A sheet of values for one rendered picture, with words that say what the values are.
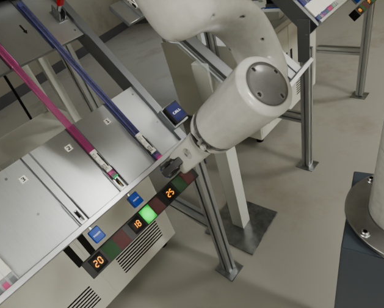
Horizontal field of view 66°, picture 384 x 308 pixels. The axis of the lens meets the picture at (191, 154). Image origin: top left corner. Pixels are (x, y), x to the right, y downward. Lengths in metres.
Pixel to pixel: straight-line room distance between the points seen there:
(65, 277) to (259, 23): 0.98
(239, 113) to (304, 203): 1.16
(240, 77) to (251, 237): 1.09
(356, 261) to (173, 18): 0.45
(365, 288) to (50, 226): 0.60
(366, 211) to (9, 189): 0.67
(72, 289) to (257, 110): 0.99
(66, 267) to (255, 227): 0.80
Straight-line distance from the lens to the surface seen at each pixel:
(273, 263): 1.33
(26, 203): 0.69
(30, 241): 0.68
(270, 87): 0.38
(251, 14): 0.42
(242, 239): 1.39
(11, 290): 0.66
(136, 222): 0.70
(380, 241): 0.55
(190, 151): 0.50
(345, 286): 0.64
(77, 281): 1.19
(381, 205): 0.53
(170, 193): 0.73
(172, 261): 1.42
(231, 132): 0.41
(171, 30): 0.36
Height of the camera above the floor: 1.15
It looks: 38 degrees down
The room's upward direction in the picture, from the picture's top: 18 degrees counter-clockwise
